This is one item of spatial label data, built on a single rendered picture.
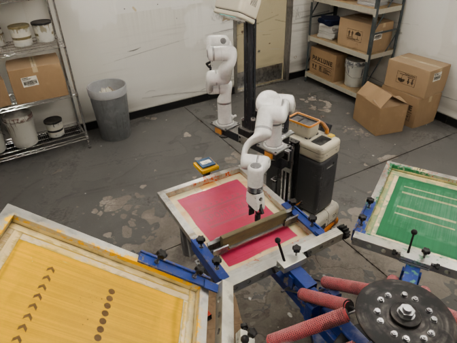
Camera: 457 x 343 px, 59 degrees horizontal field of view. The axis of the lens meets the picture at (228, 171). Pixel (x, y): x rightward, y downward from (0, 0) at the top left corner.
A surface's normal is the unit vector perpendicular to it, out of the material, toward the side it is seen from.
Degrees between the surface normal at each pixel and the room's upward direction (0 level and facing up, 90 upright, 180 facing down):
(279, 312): 0
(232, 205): 0
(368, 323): 0
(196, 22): 90
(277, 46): 90
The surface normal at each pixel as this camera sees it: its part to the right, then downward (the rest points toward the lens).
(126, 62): 0.50, 0.47
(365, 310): -0.03, -0.83
